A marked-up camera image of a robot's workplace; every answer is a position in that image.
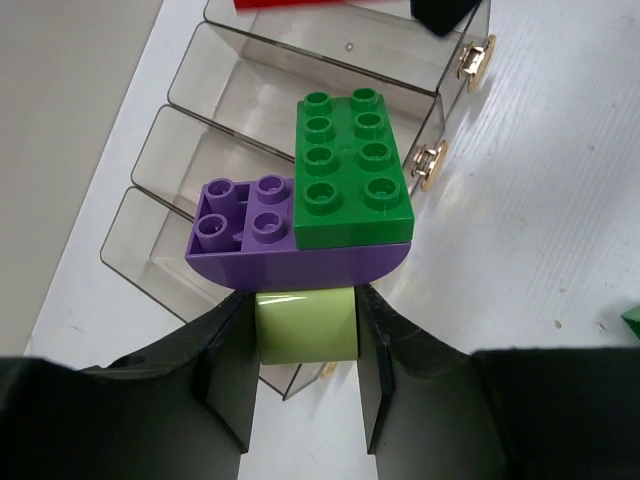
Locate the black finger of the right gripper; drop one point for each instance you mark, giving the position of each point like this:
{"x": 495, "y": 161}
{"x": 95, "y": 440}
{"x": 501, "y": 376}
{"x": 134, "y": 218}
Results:
{"x": 440, "y": 17}

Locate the red lego brick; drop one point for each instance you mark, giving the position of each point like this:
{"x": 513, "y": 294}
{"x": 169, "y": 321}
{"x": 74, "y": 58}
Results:
{"x": 259, "y": 5}

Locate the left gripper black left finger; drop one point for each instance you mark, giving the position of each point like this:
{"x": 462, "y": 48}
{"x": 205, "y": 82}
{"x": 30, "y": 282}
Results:
{"x": 179, "y": 408}

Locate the clear bin for purple legos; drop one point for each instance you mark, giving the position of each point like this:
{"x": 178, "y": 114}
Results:
{"x": 146, "y": 245}

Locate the small green lego piece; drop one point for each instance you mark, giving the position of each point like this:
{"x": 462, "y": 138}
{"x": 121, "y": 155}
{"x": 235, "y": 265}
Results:
{"x": 632, "y": 320}

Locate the clear bin for red legos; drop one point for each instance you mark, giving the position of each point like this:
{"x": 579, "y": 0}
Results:
{"x": 378, "y": 36}

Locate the clear bin for light green legos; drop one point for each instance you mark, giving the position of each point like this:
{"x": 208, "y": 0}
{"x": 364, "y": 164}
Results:
{"x": 251, "y": 88}

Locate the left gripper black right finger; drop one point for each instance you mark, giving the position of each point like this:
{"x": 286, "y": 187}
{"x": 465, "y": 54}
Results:
{"x": 433, "y": 412}

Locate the green 2x4 lego brick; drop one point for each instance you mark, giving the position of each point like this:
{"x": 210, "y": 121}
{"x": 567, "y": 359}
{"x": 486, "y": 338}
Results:
{"x": 350, "y": 188}

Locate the purple curved lego brick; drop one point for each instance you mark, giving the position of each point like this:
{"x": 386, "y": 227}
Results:
{"x": 243, "y": 239}

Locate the light green lego brick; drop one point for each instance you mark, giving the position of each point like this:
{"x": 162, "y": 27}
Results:
{"x": 307, "y": 326}

